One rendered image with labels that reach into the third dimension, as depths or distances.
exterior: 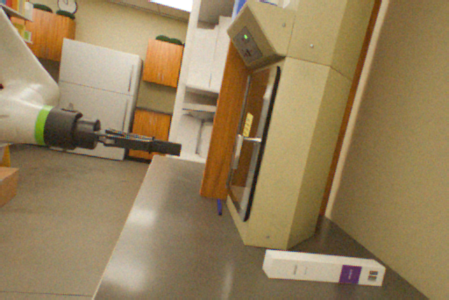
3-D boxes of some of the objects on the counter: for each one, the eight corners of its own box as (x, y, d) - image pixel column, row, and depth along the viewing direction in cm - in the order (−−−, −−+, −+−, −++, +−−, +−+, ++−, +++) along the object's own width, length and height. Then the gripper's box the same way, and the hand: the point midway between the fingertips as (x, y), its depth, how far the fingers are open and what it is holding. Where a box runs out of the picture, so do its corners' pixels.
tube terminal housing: (292, 213, 117) (348, -11, 107) (337, 258, 85) (428, -63, 75) (225, 203, 112) (274, -30, 102) (245, 245, 81) (321, -93, 71)
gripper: (72, 117, 69) (184, 139, 73) (89, 114, 82) (182, 132, 86) (67, 152, 70) (177, 170, 74) (85, 143, 83) (177, 159, 87)
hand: (167, 147), depth 80 cm, fingers closed
